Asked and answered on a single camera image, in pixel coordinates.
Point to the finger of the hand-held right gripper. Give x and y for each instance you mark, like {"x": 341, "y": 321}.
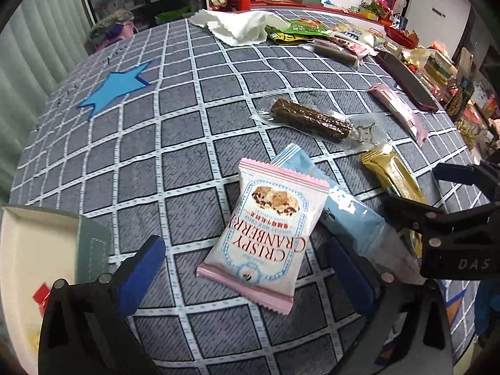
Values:
{"x": 455, "y": 174}
{"x": 414, "y": 213}

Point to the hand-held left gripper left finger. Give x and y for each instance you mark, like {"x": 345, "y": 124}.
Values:
{"x": 141, "y": 277}

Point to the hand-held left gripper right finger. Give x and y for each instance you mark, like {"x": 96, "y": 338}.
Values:
{"x": 350, "y": 281}

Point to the gold snack packet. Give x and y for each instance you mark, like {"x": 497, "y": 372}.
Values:
{"x": 394, "y": 175}

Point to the light blue snack packet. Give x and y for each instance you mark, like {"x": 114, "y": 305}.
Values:
{"x": 351, "y": 215}

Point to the pink white biscuit packet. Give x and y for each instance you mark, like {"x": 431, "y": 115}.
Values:
{"x": 258, "y": 238}

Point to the cream plastic tray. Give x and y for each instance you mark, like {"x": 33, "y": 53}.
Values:
{"x": 35, "y": 250}

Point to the yellow black snack bag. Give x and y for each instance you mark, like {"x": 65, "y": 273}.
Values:
{"x": 460, "y": 99}

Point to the long pink snack packet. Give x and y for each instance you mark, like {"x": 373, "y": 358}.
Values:
{"x": 398, "y": 107}

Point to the red packet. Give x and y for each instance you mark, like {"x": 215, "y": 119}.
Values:
{"x": 41, "y": 300}

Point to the stack of books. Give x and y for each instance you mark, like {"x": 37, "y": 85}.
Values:
{"x": 439, "y": 68}

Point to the brown bar in clear wrapper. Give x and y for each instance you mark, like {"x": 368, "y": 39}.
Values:
{"x": 308, "y": 119}

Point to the grey checked bed sheet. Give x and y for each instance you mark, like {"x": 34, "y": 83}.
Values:
{"x": 156, "y": 132}

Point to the red tray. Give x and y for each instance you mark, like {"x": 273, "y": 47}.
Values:
{"x": 400, "y": 37}

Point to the white door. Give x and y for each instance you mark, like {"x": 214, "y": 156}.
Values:
{"x": 437, "y": 11}

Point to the pink white flat packet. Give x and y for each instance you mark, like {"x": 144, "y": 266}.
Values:
{"x": 351, "y": 45}

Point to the grey bar in clear wrapper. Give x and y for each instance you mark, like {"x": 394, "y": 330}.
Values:
{"x": 336, "y": 54}

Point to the white blue snack packet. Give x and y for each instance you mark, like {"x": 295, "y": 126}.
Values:
{"x": 357, "y": 33}

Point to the small flowering plant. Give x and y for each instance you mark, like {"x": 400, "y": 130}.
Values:
{"x": 375, "y": 7}

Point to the green orange snack packet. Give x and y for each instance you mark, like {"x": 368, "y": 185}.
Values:
{"x": 306, "y": 25}

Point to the red shelf ledge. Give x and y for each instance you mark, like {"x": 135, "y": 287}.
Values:
{"x": 297, "y": 7}

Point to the pink plastic stool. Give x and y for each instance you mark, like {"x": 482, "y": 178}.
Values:
{"x": 117, "y": 33}

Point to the white paper towel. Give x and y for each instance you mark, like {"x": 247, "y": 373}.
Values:
{"x": 238, "y": 25}

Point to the pale pleated curtain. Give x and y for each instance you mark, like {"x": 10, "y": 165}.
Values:
{"x": 43, "y": 39}

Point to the grey crumpled cloth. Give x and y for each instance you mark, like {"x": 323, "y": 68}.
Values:
{"x": 113, "y": 19}

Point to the green bag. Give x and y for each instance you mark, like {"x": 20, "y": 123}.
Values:
{"x": 172, "y": 15}

